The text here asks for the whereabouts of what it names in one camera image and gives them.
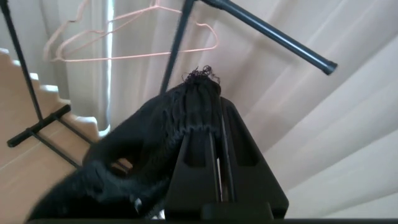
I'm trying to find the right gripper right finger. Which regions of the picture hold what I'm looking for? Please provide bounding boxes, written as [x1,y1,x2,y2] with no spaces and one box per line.
[216,96,289,219]

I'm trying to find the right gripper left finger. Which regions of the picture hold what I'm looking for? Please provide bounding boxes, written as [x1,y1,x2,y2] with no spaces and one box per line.
[164,129,222,219]

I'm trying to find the black shorts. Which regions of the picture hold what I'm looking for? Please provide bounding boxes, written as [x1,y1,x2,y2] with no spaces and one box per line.
[26,65,223,220]

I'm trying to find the pink clothes hanger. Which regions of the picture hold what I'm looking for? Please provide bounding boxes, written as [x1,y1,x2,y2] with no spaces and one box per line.
[42,0,156,62]
[51,0,220,63]

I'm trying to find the black clothes rack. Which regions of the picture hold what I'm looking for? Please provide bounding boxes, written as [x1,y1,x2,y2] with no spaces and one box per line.
[0,0,338,170]

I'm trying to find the window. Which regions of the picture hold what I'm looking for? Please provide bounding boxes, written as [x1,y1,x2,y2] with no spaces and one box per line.
[104,0,115,131]

